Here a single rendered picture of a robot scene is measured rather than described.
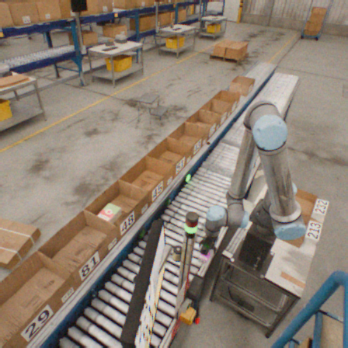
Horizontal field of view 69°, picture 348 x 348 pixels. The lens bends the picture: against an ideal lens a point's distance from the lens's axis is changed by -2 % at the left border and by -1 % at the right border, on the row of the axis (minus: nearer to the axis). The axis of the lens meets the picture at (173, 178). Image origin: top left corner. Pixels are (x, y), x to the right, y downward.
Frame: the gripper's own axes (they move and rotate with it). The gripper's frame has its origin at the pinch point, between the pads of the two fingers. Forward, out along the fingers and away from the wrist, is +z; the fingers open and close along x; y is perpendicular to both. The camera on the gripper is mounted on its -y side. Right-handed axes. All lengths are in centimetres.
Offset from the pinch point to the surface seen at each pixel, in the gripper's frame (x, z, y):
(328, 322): -45, -69, -50
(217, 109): 77, 12, 224
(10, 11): 512, -59, 257
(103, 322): 39, 30, -54
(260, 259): -31.2, 16.3, 26.1
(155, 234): 13, -50, -36
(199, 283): -4.8, -4.0, -21.3
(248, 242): -20.3, 6.0, 27.2
